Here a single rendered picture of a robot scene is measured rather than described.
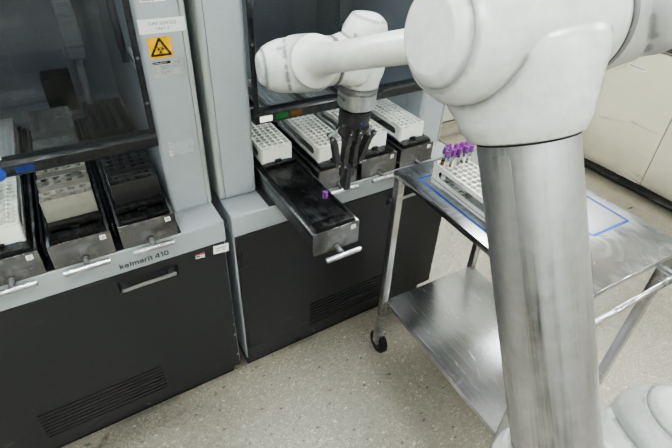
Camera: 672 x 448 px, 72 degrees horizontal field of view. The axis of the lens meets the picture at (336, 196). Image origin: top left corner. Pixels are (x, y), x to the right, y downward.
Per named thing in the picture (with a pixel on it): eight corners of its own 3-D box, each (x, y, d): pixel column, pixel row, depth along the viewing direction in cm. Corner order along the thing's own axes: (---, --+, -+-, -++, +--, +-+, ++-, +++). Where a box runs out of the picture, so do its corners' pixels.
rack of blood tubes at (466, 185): (429, 180, 132) (433, 161, 128) (456, 172, 136) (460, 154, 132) (506, 241, 111) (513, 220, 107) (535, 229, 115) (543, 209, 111)
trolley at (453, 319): (367, 341, 184) (387, 165, 138) (455, 302, 203) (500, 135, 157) (486, 508, 137) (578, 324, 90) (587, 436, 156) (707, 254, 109)
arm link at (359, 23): (366, 70, 110) (317, 77, 104) (376, 3, 100) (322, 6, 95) (391, 90, 103) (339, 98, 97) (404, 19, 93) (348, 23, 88)
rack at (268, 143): (227, 128, 158) (226, 111, 154) (255, 122, 162) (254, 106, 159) (262, 168, 137) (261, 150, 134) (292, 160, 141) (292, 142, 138)
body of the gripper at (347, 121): (364, 96, 112) (359, 129, 118) (332, 100, 109) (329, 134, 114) (379, 111, 107) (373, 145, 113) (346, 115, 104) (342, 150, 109)
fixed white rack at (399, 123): (351, 111, 173) (352, 95, 170) (373, 106, 178) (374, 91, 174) (399, 145, 152) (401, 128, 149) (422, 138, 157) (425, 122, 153)
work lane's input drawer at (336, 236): (221, 142, 163) (218, 119, 158) (257, 134, 169) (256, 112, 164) (320, 269, 113) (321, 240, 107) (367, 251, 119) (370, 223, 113)
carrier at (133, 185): (160, 190, 123) (156, 171, 119) (162, 194, 121) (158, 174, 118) (113, 202, 118) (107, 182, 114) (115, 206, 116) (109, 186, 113)
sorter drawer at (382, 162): (271, 102, 194) (270, 81, 189) (300, 96, 200) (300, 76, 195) (367, 187, 143) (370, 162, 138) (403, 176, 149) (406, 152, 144)
